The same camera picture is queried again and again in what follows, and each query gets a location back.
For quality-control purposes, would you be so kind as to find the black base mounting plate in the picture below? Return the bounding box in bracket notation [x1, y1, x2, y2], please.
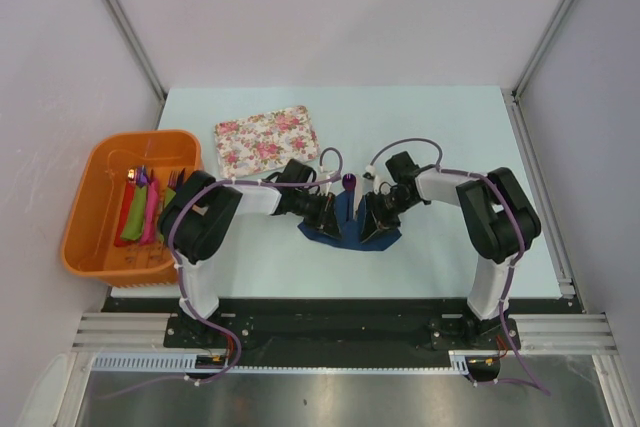
[102, 296, 521, 382]

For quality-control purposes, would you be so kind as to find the red napkin roll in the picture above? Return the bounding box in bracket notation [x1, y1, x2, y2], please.
[113, 182, 135, 248]

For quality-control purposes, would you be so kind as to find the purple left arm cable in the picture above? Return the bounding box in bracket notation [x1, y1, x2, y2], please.
[99, 147, 343, 398]

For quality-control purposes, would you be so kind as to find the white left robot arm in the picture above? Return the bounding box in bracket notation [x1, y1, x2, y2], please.
[157, 159, 342, 347]

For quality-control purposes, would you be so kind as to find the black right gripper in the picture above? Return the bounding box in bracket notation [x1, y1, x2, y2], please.
[360, 188, 418, 242]

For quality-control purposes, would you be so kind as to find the pink napkin roll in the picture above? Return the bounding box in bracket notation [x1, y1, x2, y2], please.
[139, 179, 159, 245]

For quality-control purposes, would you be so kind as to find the green napkin roll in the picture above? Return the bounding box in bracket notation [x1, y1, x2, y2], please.
[120, 186, 148, 242]
[162, 187, 176, 210]

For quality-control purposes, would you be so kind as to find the aluminium frame rail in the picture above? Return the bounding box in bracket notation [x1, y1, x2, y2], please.
[72, 312, 170, 352]

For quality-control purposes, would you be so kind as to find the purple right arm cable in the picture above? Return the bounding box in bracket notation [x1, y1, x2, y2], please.
[372, 138, 551, 396]

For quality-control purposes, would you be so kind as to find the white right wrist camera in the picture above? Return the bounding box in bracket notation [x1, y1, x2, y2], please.
[363, 163, 390, 194]

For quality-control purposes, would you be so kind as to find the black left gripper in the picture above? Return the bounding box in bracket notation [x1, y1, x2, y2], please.
[291, 190, 342, 239]

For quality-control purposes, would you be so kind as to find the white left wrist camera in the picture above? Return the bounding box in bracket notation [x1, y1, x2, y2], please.
[318, 167, 337, 196]

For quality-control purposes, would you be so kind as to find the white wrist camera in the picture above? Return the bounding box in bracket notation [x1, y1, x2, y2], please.
[318, 167, 337, 196]
[363, 163, 390, 194]

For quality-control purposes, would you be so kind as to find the dark blue paper napkin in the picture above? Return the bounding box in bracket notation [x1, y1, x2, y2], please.
[298, 192, 402, 252]

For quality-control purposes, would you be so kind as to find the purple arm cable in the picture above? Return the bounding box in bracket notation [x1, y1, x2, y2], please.
[99, 147, 343, 398]
[372, 138, 551, 396]

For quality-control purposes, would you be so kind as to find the white slotted cable duct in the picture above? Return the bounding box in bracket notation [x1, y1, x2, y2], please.
[92, 353, 197, 372]

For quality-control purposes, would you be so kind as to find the purple metal spoon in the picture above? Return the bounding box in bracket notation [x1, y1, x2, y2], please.
[342, 173, 357, 222]

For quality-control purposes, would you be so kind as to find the floral rectangular tray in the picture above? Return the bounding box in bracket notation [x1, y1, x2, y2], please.
[214, 105, 319, 178]

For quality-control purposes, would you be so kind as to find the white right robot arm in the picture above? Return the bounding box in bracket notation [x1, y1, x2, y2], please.
[358, 151, 541, 348]

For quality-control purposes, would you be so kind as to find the orange plastic basket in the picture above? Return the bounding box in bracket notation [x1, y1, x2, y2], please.
[61, 130, 202, 288]

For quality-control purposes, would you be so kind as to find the silver table knife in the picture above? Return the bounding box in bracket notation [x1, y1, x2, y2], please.
[351, 183, 363, 221]

